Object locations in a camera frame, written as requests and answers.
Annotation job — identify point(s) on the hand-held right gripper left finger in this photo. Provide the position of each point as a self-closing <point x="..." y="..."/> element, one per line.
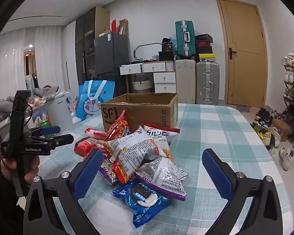
<point x="88" y="173"/>

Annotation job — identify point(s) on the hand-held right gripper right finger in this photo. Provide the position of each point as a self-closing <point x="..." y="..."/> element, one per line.
<point x="216" y="173"/>

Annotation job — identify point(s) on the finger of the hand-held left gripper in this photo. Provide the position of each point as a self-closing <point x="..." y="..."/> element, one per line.
<point x="50" y="129"/>
<point x="62" y="140"/>

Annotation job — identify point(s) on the purple snack packet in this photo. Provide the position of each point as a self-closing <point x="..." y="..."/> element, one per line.
<point x="161" y="176"/>
<point x="107" y="173"/>

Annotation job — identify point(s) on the red cookie packet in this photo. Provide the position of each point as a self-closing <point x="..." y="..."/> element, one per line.
<point x="85" y="145"/>

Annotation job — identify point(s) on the red white snack packet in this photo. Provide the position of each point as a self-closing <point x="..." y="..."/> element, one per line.
<point x="95" y="133"/>

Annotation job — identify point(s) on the white orange-edged snack packet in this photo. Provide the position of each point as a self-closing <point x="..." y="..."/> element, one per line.
<point x="129" y="151"/>

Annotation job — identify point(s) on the red triangular crisp packet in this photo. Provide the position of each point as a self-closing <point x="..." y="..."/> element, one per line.
<point x="117" y="127"/>

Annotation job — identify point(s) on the blue cookie packet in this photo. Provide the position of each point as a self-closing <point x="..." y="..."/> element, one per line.
<point x="142" y="200"/>

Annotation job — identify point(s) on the white fried noodle snack packet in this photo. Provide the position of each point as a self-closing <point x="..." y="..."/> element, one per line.
<point x="159" y="133"/>

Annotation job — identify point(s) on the person's left forearm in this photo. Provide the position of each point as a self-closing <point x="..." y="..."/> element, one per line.
<point x="5" y="200"/>

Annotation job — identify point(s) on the person's left hand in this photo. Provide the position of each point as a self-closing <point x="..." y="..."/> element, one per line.
<point x="33" y="171"/>

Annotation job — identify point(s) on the green drink can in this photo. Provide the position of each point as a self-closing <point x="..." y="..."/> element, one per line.
<point x="45" y="124"/>

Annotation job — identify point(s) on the blue white carton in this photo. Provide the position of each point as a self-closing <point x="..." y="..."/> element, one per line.
<point x="39" y="116"/>

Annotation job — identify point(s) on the white electric kettle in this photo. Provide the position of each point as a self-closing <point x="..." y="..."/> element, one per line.
<point x="58" y="112"/>

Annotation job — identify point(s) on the grey bedding pile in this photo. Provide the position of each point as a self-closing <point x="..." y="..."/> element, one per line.
<point x="0" y="110"/>

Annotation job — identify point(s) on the blue cartoon tote bag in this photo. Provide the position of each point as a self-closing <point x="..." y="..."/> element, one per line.
<point x="93" y="102"/>

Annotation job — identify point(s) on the pile of floor shoes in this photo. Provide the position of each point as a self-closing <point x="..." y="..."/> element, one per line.
<point x="264" y="120"/>

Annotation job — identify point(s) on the white wardrobe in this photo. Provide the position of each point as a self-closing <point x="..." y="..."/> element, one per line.
<point x="68" y="53"/>

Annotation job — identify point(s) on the small brown cardboard box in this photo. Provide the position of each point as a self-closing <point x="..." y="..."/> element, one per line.
<point x="281" y="128"/>

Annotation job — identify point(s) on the white sheer curtain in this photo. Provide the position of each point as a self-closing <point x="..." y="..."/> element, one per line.
<point x="9" y="61"/>

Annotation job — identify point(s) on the silver suitcase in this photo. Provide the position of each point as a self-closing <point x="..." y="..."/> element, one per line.
<point x="207" y="83"/>

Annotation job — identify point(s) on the dark grey fridge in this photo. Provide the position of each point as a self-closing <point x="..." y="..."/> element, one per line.
<point x="110" y="58"/>

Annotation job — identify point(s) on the tall dark glass cabinet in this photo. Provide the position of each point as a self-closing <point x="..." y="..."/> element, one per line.
<point x="88" y="41"/>

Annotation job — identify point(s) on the woven basket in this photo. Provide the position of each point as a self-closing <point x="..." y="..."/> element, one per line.
<point x="142" y="84"/>

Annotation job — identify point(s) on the beige suitcase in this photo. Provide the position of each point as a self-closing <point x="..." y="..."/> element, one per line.
<point x="185" y="80"/>

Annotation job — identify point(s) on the white drawer desk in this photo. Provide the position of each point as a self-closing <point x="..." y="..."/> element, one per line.
<point x="164" y="78"/>

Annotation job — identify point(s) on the flat brown parcel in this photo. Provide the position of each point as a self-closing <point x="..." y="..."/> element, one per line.
<point x="104" y="34"/>

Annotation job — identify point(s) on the yellow black shoe box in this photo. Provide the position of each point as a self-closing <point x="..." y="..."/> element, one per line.
<point x="207" y="57"/>

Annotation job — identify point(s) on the red upright box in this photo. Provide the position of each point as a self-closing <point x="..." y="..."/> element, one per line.
<point x="114" y="26"/>

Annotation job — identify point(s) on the wooden door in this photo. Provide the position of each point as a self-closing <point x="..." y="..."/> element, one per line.
<point x="245" y="53"/>

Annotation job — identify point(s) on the brown upright carton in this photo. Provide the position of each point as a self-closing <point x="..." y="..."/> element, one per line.
<point x="123" y="27"/>

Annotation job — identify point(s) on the red logo shoe box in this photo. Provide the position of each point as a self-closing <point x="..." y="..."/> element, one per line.
<point x="203" y="47"/>

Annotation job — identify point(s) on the black storage box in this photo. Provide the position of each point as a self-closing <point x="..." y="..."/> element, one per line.
<point x="165" y="56"/>

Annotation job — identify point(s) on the wooden shoe rack with shoes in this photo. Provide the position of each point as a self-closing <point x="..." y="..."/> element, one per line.
<point x="290" y="60"/>

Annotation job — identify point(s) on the black printed bag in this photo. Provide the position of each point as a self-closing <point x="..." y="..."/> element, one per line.
<point x="167" y="45"/>

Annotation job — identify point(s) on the teal suitcase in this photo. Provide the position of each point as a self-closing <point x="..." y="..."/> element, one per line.
<point x="185" y="39"/>

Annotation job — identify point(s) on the light blue plastic bag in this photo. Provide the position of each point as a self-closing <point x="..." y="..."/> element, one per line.
<point x="172" y="40"/>

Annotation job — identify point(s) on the oval silver frame mirror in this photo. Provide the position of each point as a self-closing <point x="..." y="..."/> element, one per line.
<point x="137" y="49"/>

